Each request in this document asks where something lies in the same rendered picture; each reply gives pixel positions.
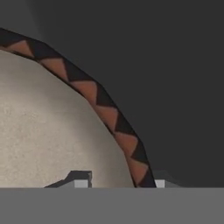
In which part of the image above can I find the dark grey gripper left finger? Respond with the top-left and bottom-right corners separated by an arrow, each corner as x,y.
44,170 -> 93,189

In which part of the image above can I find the beige bowl with triangle-patterned rim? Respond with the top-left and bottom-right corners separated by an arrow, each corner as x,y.
0,27 -> 157,189

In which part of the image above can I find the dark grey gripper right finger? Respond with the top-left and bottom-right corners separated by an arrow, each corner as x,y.
151,170 -> 182,189

